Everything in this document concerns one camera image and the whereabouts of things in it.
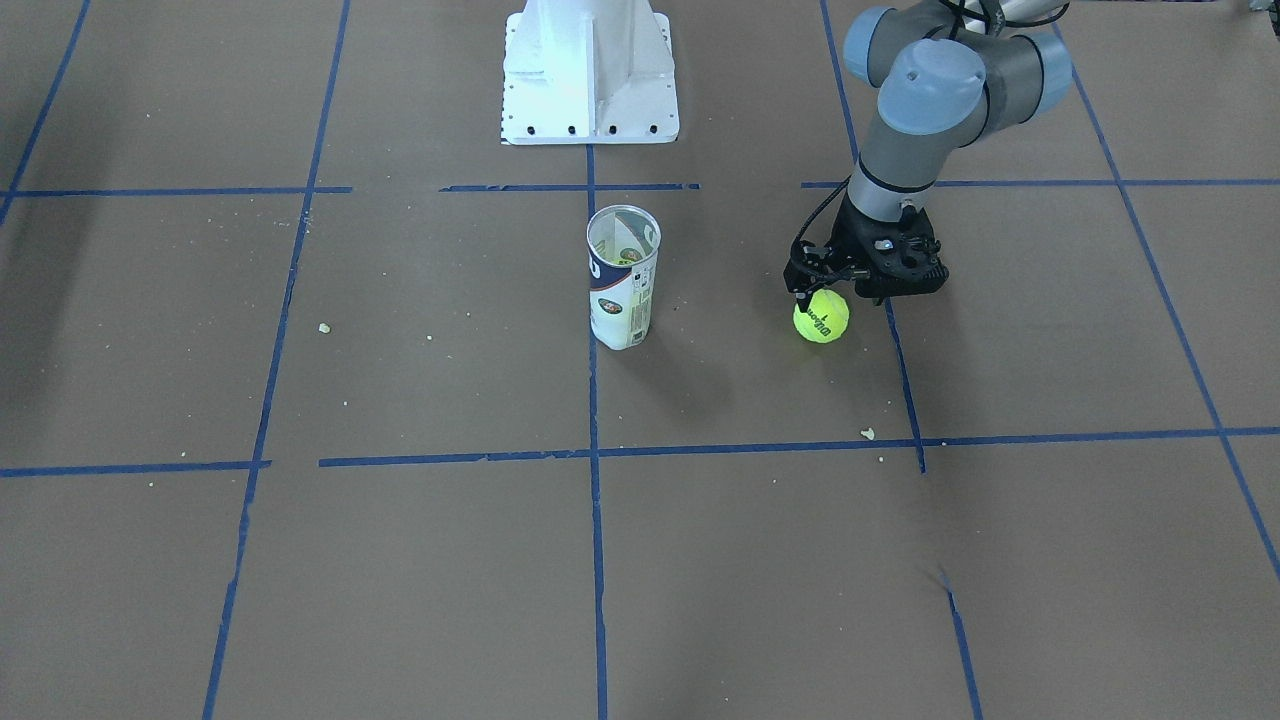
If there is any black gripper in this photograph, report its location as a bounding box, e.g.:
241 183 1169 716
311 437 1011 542
783 196 950 313

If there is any yellow tennis ball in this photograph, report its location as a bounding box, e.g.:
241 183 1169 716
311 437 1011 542
792 290 850 345

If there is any clear tennis ball can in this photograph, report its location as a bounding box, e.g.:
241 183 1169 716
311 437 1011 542
586 205 663 350

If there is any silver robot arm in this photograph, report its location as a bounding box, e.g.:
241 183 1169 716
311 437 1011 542
783 1 1073 311

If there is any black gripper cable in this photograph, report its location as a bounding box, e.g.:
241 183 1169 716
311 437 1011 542
790 181 851 272

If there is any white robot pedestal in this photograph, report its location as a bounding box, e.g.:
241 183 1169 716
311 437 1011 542
500 1 680 146

